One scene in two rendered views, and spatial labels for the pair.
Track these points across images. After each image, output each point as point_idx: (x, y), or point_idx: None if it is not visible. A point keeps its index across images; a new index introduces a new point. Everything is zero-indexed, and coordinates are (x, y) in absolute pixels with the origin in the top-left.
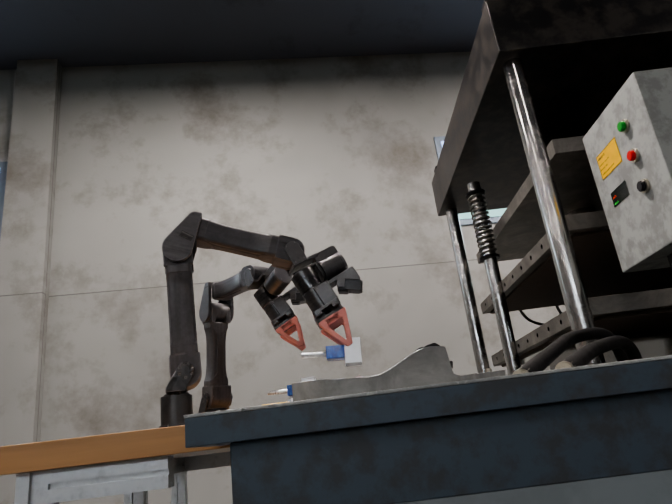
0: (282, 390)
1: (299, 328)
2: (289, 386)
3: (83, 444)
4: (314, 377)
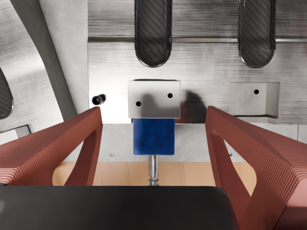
0: (158, 165)
1: (266, 131)
2: (174, 148)
3: None
4: (179, 81)
